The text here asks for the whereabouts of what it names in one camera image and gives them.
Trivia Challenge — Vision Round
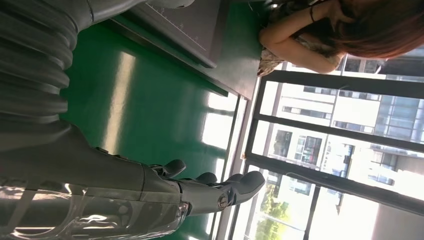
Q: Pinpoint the black scanner machine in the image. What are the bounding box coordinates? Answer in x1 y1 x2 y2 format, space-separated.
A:
109 0 229 69

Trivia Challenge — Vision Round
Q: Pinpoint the dark green table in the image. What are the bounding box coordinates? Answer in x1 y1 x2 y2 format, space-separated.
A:
211 0 277 100

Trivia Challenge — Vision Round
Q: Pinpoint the person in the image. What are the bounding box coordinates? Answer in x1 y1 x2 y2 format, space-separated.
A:
257 0 424 78

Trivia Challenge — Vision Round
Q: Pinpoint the black window frame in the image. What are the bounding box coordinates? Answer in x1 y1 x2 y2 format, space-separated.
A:
228 69 424 240

